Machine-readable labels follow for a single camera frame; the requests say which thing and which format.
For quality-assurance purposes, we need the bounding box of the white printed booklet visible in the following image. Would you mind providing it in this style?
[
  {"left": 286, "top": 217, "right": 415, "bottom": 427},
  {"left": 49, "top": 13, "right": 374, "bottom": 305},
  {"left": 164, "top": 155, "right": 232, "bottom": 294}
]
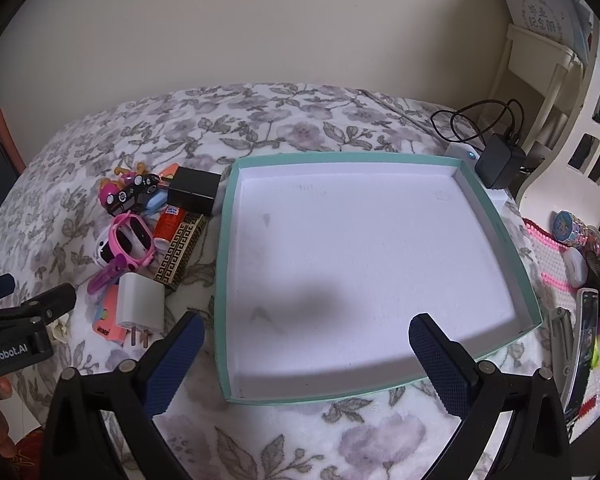
[{"left": 495, "top": 0, "right": 593, "bottom": 58}]

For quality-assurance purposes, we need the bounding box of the small white keychain toy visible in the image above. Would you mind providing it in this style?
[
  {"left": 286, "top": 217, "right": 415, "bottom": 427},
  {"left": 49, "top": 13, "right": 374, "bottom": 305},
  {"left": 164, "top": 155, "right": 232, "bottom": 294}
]
[{"left": 92, "top": 232, "right": 115, "bottom": 267}]

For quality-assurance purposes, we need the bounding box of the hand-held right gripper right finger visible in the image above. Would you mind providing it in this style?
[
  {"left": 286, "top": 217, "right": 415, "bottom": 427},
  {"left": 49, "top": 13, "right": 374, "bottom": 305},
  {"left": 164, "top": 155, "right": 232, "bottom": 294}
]
[{"left": 409, "top": 313, "right": 573, "bottom": 480}]

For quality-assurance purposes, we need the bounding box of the silver folding tool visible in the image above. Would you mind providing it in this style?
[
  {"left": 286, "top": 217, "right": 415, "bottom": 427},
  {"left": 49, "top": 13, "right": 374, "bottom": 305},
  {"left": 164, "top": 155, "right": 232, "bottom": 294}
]
[{"left": 549, "top": 307, "right": 579, "bottom": 407}]

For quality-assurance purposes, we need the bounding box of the white shelf rack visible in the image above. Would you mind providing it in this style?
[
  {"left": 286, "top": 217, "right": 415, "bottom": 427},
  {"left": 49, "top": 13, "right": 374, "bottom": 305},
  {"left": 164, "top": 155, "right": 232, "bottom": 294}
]
[{"left": 490, "top": 25, "right": 583, "bottom": 161}]

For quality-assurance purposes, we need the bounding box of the teal cardboard box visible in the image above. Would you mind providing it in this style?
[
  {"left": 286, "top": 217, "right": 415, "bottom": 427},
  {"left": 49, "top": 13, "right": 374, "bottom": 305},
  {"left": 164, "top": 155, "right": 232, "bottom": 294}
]
[{"left": 215, "top": 152, "right": 543, "bottom": 405}]

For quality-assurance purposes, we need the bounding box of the pink dog figurine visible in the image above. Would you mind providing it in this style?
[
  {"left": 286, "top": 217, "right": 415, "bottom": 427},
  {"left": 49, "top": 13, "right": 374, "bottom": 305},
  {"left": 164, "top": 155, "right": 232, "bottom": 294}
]
[{"left": 97, "top": 162, "right": 148, "bottom": 207}]

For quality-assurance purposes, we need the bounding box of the white power strip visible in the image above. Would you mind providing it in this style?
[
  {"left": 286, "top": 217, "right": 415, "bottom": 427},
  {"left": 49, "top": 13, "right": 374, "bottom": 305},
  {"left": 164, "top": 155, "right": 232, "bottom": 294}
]
[{"left": 445, "top": 142, "right": 511, "bottom": 211}]

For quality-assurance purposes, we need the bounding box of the black toy car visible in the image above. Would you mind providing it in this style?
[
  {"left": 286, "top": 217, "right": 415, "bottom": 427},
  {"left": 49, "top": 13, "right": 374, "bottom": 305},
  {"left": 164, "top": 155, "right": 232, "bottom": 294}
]
[{"left": 105, "top": 173, "right": 161, "bottom": 213}]

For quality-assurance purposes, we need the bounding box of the white earbuds case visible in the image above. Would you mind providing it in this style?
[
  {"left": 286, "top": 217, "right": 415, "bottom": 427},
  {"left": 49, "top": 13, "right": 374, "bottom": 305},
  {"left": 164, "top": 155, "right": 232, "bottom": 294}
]
[{"left": 562, "top": 247, "right": 589, "bottom": 289}]

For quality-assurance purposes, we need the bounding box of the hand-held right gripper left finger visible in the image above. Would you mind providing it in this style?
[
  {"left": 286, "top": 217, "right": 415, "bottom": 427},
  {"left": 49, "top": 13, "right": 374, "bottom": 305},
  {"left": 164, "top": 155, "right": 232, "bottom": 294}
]
[{"left": 40, "top": 312, "right": 206, "bottom": 480}]

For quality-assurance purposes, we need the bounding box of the magenta hair clip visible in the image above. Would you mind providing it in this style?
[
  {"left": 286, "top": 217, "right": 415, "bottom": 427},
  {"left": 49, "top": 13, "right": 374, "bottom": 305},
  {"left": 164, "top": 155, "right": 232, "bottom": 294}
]
[{"left": 87, "top": 255, "right": 128, "bottom": 295}]

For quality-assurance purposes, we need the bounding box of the floral blanket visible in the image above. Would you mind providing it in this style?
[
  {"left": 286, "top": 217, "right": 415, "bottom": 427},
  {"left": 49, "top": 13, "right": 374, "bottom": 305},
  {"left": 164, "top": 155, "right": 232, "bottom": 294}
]
[{"left": 0, "top": 85, "right": 556, "bottom": 480}]

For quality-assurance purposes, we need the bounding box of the black cable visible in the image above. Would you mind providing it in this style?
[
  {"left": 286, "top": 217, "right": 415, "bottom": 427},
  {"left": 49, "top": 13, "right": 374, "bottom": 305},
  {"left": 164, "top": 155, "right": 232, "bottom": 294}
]
[{"left": 430, "top": 99, "right": 527, "bottom": 153}]

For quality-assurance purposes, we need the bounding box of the pink eraser card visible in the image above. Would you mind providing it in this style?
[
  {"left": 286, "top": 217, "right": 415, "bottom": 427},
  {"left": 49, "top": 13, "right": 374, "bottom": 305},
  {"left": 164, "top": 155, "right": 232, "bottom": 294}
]
[{"left": 92, "top": 285, "right": 127, "bottom": 346}]

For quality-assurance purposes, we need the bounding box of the cartoon face wristwatch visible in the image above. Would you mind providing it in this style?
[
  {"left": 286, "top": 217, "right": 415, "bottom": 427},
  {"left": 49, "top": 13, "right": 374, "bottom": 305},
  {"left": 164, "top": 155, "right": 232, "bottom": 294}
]
[{"left": 552, "top": 211, "right": 600, "bottom": 249}]

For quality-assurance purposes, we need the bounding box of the gold black patterned box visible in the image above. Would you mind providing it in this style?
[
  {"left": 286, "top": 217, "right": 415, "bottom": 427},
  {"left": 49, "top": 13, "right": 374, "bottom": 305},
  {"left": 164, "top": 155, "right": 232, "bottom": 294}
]
[{"left": 153, "top": 213, "right": 208, "bottom": 288}]

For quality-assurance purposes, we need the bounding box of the salmon board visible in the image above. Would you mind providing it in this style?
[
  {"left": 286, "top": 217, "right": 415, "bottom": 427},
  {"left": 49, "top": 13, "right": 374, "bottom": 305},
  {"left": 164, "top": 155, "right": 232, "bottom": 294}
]
[{"left": 0, "top": 107, "right": 28, "bottom": 172}]

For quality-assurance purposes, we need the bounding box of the red patterned cloth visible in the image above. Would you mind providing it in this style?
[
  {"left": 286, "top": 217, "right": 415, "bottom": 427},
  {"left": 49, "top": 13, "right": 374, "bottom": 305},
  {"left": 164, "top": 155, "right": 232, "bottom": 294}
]
[{"left": 7, "top": 432, "right": 48, "bottom": 480}]

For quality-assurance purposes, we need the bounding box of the pink kids smartwatch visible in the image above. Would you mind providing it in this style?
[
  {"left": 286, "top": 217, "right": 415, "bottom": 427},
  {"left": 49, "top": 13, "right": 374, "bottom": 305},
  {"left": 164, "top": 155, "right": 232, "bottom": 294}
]
[{"left": 107, "top": 213, "right": 157, "bottom": 267}]

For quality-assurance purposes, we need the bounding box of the white charger plug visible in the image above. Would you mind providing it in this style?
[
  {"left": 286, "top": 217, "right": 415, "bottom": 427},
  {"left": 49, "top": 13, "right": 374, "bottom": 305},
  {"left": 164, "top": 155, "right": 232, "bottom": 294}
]
[{"left": 116, "top": 272, "right": 167, "bottom": 351}]

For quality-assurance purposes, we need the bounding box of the pink white knitted mat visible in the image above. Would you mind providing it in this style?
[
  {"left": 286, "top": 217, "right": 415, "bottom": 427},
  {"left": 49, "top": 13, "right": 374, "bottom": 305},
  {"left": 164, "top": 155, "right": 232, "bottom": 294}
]
[{"left": 522, "top": 217, "right": 600, "bottom": 361}]

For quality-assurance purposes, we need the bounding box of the red glue stick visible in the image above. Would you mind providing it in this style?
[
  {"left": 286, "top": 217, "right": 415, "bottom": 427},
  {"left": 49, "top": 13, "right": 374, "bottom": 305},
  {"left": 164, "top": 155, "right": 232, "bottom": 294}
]
[{"left": 152, "top": 205, "right": 183, "bottom": 249}]

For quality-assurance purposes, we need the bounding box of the black phone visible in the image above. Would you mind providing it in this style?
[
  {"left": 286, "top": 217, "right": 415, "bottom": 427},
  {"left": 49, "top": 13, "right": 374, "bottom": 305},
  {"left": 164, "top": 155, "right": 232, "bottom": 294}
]
[{"left": 564, "top": 287, "right": 600, "bottom": 423}]

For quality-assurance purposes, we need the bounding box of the black charger cube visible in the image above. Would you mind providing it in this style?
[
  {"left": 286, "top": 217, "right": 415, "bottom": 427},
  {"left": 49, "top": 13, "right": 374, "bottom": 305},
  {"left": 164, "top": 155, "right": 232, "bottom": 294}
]
[{"left": 167, "top": 166, "right": 222, "bottom": 217}]

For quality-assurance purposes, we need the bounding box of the black power adapter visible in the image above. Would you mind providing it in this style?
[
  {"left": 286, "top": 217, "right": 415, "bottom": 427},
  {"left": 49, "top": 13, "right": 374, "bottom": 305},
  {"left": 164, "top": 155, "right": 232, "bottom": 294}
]
[{"left": 481, "top": 135, "right": 527, "bottom": 188}]

